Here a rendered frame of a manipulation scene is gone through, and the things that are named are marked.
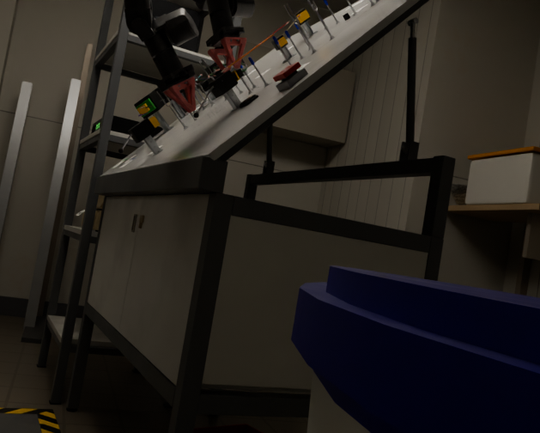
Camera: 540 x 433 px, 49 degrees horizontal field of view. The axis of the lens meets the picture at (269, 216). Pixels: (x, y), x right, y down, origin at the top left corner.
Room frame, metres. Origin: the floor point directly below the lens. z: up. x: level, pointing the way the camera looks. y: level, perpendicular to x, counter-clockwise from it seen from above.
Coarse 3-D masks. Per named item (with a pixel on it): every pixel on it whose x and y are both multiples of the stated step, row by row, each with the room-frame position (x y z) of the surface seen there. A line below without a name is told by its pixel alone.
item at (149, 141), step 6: (144, 120) 1.68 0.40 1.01; (138, 126) 1.67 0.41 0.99; (144, 126) 1.68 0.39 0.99; (150, 126) 1.69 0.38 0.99; (132, 132) 1.67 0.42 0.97; (138, 132) 1.68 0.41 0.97; (144, 132) 1.68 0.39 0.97; (150, 132) 1.69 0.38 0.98; (138, 138) 1.68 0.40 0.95; (144, 138) 1.68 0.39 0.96; (150, 138) 1.70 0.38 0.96; (150, 144) 1.71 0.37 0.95; (156, 144) 1.71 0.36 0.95; (120, 150) 1.67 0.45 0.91; (156, 150) 1.71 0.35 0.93
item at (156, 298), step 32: (160, 224) 1.50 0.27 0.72; (192, 224) 1.28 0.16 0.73; (160, 256) 1.46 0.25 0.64; (192, 256) 1.25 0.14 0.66; (128, 288) 1.69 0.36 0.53; (160, 288) 1.42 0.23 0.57; (192, 288) 1.22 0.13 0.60; (128, 320) 1.63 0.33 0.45; (160, 320) 1.38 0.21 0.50; (160, 352) 1.34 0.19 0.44
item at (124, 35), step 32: (192, 0) 2.82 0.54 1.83; (128, 32) 2.27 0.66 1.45; (96, 64) 2.72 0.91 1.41; (128, 64) 2.72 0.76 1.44; (192, 64) 2.55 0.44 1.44; (96, 160) 2.26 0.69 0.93; (64, 224) 2.76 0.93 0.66; (64, 256) 2.77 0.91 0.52; (64, 320) 2.28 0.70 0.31; (64, 352) 2.27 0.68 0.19; (96, 352) 2.32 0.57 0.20
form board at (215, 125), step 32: (384, 0) 1.61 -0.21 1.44; (416, 0) 1.35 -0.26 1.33; (320, 32) 1.91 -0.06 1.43; (352, 32) 1.44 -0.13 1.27; (256, 64) 2.32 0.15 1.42; (288, 64) 1.65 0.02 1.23; (320, 64) 1.29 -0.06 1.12; (288, 96) 1.23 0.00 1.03; (192, 128) 1.73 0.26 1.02; (224, 128) 1.34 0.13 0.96; (160, 160) 1.54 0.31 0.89
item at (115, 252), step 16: (112, 208) 2.06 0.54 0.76; (128, 208) 1.85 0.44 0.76; (112, 224) 2.02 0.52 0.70; (128, 224) 1.82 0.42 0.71; (112, 240) 1.98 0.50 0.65; (128, 240) 1.78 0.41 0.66; (96, 256) 2.19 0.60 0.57; (112, 256) 1.94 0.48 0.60; (128, 256) 1.75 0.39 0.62; (96, 272) 2.14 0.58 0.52; (112, 272) 1.90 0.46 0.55; (128, 272) 1.72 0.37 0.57; (96, 288) 2.09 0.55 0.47; (112, 288) 1.86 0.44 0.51; (96, 304) 2.04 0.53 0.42; (112, 304) 1.83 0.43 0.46; (112, 320) 1.79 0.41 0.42
